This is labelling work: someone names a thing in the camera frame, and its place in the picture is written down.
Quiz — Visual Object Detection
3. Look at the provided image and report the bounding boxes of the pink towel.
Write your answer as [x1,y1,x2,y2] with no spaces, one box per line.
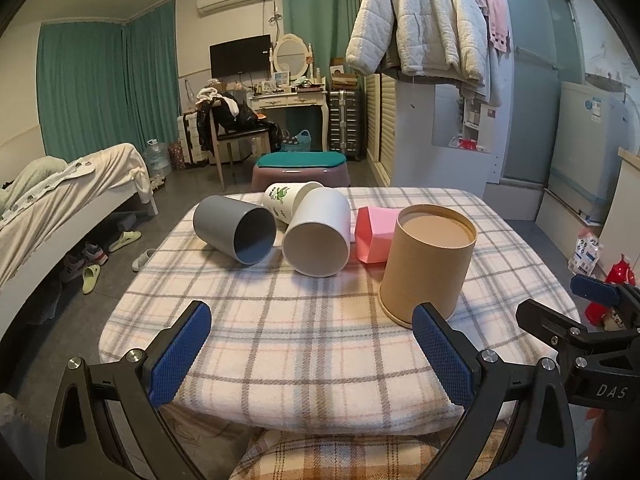
[462,0,511,54]

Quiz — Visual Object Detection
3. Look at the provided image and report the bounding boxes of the grey sneakers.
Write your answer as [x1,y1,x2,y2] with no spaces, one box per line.
[61,241,109,284]

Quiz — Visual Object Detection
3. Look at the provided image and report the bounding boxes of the wooden chair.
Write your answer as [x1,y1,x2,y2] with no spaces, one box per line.
[207,99,275,187]

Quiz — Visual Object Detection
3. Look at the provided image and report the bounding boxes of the white printed package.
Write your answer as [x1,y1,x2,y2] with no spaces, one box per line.
[568,227,602,276]

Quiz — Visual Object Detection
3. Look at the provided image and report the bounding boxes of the teal curtain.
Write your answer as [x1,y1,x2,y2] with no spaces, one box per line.
[281,0,363,92]
[36,0,178,160]

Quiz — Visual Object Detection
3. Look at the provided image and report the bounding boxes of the pile of clothes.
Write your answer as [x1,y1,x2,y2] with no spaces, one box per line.
[196,85,278,152]

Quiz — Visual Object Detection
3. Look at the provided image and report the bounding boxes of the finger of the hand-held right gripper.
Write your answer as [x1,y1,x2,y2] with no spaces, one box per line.
[515,299,603,357]
[570,274,640,313]

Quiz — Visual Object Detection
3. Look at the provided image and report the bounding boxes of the purple ottoman with teal cushion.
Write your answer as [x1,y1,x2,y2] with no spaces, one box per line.
[251,151,351,193]

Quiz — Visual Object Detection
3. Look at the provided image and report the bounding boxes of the orange plaid cushion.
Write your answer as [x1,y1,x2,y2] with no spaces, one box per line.
[227,422,453,480]

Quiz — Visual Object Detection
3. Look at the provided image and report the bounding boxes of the white louvred wardrobe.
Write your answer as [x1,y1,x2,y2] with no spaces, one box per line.
[363,71,502,202]

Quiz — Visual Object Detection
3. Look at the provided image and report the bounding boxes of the white washing machine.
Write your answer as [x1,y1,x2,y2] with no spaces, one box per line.
[546,80,632,224]

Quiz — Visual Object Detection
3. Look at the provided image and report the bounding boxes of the brown paper cup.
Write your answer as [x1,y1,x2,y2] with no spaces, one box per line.
[378,204,477,331]

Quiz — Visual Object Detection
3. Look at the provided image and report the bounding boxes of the white dressing table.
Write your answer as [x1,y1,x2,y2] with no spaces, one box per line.
[247,85,330,155]

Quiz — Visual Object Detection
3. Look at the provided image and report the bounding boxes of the beige printed bed blanket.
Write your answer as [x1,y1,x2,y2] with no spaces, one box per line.
[0,143,153,286]

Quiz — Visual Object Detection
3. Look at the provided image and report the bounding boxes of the white slipper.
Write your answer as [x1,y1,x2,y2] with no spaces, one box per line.
[132,248,158,272]

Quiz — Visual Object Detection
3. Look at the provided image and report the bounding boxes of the large water jug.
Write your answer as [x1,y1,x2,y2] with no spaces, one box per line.
[144,138,172,179]

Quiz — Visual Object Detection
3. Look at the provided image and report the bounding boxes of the oval white mirror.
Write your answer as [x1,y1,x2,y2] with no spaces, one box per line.
[271,33,315,80]

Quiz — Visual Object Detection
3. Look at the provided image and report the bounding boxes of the silver suitcase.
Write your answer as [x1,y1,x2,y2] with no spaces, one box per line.
[327,91,364,159]

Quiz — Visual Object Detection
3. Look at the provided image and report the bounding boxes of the white cup with green print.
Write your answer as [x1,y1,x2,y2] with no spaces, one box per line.
[262,181,325,225]

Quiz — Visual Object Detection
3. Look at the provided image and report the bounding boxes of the glass sliding door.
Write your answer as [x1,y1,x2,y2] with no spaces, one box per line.
[498,0,587,187]

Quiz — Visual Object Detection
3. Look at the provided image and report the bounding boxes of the pink plastic cup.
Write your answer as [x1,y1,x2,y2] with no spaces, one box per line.
[355,206,401,264]

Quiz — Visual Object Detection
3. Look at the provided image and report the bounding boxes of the plain white cup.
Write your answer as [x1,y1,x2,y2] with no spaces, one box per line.
[281,187,352,278]

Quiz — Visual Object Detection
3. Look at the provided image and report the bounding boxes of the grey cup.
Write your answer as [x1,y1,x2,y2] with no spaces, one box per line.
[193,195,277,266]

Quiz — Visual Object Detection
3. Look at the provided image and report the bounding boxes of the red plastic toy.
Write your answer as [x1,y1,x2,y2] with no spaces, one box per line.
[585,254,638,330]

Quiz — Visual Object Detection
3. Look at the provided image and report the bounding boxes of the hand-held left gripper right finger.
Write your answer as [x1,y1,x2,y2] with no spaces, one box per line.
[411,302,578,480]

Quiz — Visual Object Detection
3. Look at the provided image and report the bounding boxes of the white bed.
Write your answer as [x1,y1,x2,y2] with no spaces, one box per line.
[0,142,160,346]

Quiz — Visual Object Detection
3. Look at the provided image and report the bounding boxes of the person's right hand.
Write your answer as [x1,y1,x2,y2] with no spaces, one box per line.
[586,406,640,480]

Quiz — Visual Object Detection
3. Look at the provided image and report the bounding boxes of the cardboard boxes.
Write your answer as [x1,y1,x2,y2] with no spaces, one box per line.
[329,58,361,92]

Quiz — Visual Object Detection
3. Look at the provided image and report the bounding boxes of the plaid blanket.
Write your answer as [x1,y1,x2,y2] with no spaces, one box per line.
[98,187,583,433]

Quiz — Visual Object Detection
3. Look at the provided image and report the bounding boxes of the white puffer jacket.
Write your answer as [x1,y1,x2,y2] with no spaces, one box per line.
[345,0,494,99]

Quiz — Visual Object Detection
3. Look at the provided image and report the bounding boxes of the teal basket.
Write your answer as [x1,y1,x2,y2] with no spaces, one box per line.
[280,129,312,154]

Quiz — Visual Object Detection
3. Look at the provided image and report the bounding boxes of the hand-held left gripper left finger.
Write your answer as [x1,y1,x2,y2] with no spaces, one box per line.
[46,300,213,480]

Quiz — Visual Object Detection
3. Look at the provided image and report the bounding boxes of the black television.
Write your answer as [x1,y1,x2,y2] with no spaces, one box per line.
[209,35,272,80]

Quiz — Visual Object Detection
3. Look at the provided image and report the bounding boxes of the white board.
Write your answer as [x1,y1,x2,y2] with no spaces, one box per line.
[597,147,640,267]

